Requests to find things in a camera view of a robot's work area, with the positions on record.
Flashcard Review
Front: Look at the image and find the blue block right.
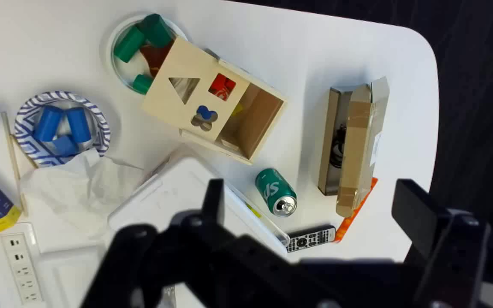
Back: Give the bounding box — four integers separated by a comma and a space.
67, 108, 91, 144

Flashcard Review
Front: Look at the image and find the white plastic board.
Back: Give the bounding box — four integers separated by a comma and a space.
108, 156, 286, 255

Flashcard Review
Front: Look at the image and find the crumpled white tissue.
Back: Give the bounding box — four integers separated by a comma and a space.
20, 151, 149, 236

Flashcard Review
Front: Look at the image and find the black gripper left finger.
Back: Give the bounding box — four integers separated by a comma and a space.
202, 178, 224, 224

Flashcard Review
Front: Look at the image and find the dark green cylinder block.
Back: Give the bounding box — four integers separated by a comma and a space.
139, 14, 174, 48

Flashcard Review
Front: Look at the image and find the small green block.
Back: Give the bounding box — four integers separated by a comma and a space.
132, 74, 152, 94

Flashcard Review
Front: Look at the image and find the wooden shape sorter cube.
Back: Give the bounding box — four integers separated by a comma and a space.
178, 58, 287, 168

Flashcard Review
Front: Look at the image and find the green soda can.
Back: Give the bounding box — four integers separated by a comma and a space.
255, 168, 296, 216

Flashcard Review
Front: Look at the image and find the white power strip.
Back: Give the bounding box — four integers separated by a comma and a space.
0, 223, 48, 308

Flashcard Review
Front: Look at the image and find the brown triangular block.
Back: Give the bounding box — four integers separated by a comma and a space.
140, 45, 168, 77

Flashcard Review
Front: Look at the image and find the orange flat strip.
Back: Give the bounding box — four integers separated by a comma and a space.
334, 178, 378, 243

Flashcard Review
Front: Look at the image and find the black white patterned bar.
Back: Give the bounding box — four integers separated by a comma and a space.
286, 224, 335, 252

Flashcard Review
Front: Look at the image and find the blue block left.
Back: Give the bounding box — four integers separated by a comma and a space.
34, 106, 63, 142

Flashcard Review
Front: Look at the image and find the wooden sliding sorter lid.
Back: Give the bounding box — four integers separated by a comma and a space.
140, 38, 250, 140

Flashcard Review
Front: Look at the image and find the blue block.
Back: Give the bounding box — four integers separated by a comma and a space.
67, 108, 91, 144
34, 106, 63, 142

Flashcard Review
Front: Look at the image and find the open cardboard box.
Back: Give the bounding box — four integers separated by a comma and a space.
317, 77, 390, 217

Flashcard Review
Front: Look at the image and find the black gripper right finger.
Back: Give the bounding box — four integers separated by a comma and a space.
392, 180, 489, 308

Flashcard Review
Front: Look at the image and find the blue patterned paper plate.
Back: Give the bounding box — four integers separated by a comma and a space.
14, 91, 111, 166

